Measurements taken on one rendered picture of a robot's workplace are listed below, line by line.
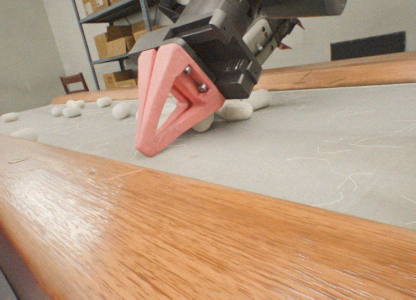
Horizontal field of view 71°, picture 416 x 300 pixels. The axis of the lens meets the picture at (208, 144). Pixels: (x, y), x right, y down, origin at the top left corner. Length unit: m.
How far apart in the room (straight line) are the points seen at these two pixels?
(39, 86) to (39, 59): 0.41
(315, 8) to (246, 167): 0.15
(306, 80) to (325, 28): 1.95
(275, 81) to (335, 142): 0.26
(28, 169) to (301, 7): 0.22
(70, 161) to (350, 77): 0.33
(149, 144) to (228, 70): 0.08
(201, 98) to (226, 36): 0.05
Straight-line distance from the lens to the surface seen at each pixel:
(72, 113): 0.63
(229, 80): 0.23
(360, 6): 2.31
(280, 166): 0.17
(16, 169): 0.19
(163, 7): 1.51
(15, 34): 5.09
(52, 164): 0.17
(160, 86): 0.21
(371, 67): 0.40
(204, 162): 0.19
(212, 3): 0.26
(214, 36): 0.22
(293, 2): 0.26
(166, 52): 0.22
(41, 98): 5.04
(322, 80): 0.41
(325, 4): 0.26
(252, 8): 0.29
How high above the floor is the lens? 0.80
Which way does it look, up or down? 16 degrees down
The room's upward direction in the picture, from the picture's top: 11 degrees counter-clockwise
